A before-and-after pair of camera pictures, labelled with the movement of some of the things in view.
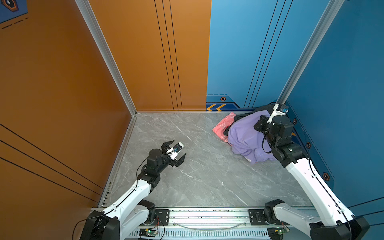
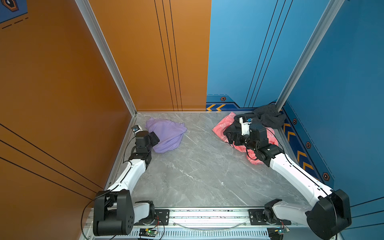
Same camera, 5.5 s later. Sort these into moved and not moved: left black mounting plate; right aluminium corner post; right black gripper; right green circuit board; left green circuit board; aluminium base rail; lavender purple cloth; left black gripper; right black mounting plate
Moved: lavender purple cloth; left black gripper; right black gripper
Not moved: left green circuit board; aluminium base rail; right black mounting plate; left black mounting plate; right green circuit board; right aluminium corner post
